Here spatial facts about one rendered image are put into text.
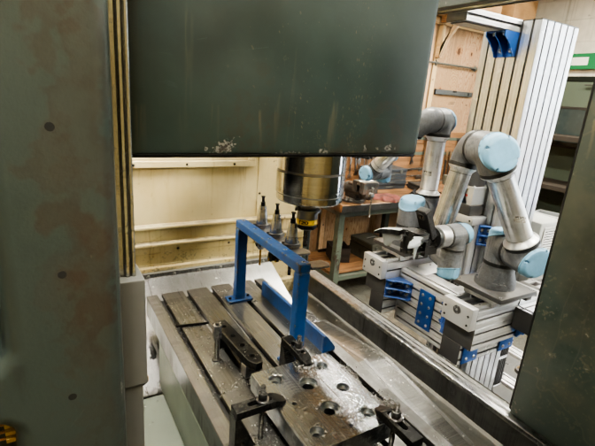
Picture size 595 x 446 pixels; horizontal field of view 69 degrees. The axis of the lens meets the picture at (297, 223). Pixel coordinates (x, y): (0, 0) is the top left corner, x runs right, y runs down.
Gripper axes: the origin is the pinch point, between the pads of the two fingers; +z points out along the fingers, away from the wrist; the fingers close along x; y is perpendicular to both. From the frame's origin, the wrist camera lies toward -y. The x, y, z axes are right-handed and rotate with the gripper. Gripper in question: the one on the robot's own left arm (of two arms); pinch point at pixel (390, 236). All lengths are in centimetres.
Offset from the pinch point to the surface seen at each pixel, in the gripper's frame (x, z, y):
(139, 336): -31, 78, -2
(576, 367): -46, -29, 25
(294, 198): -11.3, 41.3, -16.9
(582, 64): 180, -418, -94
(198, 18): -20, 66, -49
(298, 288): 5.4, 27.4, 14.5
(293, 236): 21.6, 20.8, 4.8
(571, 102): 183, -422, -55
